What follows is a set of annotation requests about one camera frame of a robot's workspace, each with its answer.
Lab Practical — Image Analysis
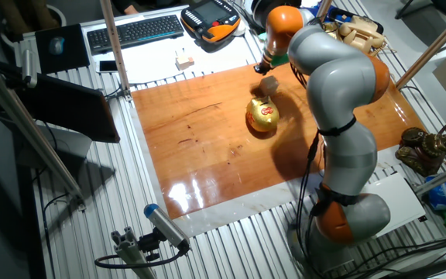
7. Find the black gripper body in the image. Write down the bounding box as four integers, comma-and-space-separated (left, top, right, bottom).
255, 57, 275, 74

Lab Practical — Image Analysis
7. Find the pale wooden cube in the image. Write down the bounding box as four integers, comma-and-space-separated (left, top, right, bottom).
259, 75, 280, 98

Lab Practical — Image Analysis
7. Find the white rounded object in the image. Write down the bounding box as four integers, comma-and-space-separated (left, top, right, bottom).
232, 19, 247, 38

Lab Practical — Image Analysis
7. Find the person's bare hand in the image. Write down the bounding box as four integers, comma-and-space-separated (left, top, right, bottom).
121, 2, 139, 16

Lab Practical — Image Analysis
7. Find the golden piggy bank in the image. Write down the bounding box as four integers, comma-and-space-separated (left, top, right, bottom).
245, 95, 280, 133

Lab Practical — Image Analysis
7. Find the black round spool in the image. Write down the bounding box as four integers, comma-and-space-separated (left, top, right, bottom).
250, 0, 286, 29

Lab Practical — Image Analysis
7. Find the orange black teach pendant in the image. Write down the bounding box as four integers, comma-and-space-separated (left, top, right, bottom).
180, 0, 242, 43

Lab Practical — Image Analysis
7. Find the gold foil bag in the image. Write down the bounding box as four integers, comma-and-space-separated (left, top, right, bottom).
322, 22, 340, 40

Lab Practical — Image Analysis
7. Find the pale wooden block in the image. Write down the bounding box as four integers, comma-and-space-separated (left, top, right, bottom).
174, 55, 191, 71

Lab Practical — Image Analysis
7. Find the beige vintage telephone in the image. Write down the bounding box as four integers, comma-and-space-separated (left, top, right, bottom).
337, 15, 387, 55

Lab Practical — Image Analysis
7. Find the orange wooden board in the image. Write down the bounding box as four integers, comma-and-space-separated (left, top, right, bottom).
131, 46, 427, 220

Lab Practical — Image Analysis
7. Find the black keyboard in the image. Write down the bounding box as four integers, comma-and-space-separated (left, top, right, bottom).
86, 14, 185, 56

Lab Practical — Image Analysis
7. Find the white flat plate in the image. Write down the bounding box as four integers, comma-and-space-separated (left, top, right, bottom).
362, 172, 427, 238

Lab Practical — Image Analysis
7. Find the black mouse pad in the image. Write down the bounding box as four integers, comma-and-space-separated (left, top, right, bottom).
34, 23, 91, 75

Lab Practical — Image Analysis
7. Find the black flat monitor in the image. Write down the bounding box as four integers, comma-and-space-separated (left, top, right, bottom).
13, 72, 122, 144

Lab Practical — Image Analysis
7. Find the grey computer mouse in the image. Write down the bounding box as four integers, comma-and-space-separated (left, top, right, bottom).
48, 36, 66, 56

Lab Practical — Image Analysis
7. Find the grey monitor stand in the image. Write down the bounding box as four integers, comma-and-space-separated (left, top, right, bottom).
13, 123, 93, 168

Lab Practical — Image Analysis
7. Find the blue plastic packet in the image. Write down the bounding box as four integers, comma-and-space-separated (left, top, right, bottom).
424, 174, 446, 212

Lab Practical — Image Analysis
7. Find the silver cylinder device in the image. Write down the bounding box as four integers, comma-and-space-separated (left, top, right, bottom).
21, 48, 39, 89

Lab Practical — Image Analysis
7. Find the aluminium diagonal bar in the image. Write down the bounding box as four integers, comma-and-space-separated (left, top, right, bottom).
0, 53, 87, 212

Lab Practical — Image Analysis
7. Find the green wrist bracket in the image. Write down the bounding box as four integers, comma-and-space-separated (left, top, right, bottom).
257, 33, 290, 67

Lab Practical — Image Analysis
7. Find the tan frame pole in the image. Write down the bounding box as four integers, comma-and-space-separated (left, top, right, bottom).
315, 0, 333, 19
395, 2, 446, 90
98, 0, 133, 102

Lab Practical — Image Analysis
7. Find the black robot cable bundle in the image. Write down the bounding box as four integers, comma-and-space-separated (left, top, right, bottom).
289, 61, 327, 272

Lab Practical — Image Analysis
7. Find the grey depth camera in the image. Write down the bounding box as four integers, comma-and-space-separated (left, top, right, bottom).
143, 203, 191, 253

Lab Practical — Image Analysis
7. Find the aluminium frame bar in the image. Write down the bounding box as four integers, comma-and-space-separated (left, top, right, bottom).
414, 158, 446, 196

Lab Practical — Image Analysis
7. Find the aluminium camera mount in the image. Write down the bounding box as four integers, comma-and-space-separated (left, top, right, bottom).
110, 226, 158, 279

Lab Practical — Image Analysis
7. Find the black camera cable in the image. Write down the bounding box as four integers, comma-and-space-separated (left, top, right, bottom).
94, 247, 187, 270

